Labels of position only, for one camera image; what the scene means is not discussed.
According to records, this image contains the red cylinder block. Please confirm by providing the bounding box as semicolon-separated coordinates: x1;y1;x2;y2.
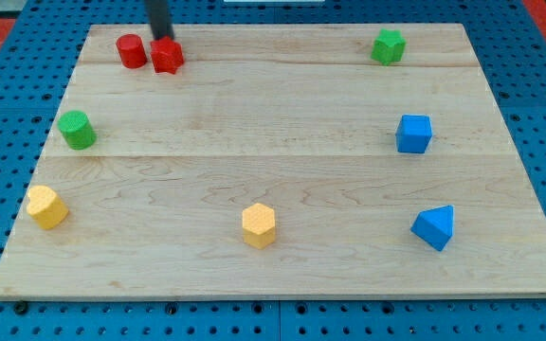
116;34;147;69

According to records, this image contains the red star block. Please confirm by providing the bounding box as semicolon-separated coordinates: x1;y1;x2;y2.
150;36;184;74

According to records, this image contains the green star block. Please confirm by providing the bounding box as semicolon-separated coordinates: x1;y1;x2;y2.
371;29;406;65

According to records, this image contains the light wooden board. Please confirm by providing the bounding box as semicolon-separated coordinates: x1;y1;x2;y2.
0;24;546;302

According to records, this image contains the yellow hexagon block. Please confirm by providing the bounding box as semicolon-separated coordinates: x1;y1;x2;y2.
242;203;276;249

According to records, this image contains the blue cube block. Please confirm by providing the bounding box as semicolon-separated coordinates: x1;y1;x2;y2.
395;115;433;153

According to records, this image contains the blue triangular prism block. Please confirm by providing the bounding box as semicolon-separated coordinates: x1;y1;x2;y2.
410;206;454;252

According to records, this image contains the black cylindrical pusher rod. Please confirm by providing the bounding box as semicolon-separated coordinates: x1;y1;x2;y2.
144;0;174;40

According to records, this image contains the green cylinder block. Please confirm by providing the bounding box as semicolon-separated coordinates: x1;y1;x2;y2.
57;110;97;150

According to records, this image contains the yellow heart block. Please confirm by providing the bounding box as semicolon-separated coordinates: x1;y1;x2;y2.
27;185;69;230

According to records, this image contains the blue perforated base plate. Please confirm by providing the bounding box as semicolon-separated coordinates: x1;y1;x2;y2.
0;0;546;340

